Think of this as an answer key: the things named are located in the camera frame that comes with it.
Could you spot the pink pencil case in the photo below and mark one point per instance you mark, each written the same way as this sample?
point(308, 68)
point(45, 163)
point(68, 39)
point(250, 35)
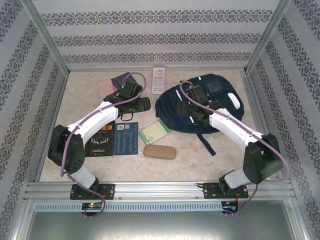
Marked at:
point(105, 87)

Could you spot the wide aluminium side rail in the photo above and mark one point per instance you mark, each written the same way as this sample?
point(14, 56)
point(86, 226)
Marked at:
point(259, 120)

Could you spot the green notepad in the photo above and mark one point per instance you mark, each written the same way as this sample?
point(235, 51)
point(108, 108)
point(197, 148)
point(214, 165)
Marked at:
point(153, 132)

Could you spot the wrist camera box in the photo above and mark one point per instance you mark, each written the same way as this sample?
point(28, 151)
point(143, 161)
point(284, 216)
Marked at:
point(197, 94)
point(132, 88)

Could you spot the narrow aluminium side rail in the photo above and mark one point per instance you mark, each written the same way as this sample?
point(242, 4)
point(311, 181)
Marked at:
point(56, 112)

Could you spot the blue thin book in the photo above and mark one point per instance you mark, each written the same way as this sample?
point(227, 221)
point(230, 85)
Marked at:
point(118, 80)
point(126, 142)

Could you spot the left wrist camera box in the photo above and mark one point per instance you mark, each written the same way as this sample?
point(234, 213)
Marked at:
point(132, 88)

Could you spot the black book with antlers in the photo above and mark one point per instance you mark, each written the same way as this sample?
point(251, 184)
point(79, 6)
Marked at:
point(100, 143)

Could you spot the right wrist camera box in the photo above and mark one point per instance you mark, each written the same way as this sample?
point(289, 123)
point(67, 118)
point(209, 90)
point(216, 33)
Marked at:
point(197, 94)

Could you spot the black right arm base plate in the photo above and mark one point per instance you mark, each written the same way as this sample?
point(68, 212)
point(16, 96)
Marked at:
point(210, 191)

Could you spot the aluminium mounting rail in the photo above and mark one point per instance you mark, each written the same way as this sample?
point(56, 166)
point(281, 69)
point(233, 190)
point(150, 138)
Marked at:
point(160, 191)

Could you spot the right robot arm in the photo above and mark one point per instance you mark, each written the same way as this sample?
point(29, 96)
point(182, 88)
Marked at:
point(232, 127)

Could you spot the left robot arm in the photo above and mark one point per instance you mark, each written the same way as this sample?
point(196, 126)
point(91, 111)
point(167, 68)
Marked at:
point(100, 120)

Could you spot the grey metal sheet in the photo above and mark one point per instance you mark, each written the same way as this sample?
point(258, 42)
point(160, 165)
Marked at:
point(160, 227)

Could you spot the aluminium frame post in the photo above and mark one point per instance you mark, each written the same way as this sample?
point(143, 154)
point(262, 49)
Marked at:
point(47, 37)
point(267, 37)

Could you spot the navy blue backpack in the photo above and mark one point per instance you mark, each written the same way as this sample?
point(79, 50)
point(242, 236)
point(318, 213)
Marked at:
point(170, 120)

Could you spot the small controller board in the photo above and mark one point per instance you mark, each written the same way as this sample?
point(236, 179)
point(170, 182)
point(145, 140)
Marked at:
point(92, 205)
point(230, 207)

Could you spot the white long stationery packet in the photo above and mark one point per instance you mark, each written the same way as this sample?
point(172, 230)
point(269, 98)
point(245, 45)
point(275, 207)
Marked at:
point(158, 81)

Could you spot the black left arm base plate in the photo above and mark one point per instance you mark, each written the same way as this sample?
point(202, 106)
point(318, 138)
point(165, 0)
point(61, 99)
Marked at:
point(107, 191)

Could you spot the brown glasses case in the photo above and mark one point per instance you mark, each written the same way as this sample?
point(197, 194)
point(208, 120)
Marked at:
point(160, 152)

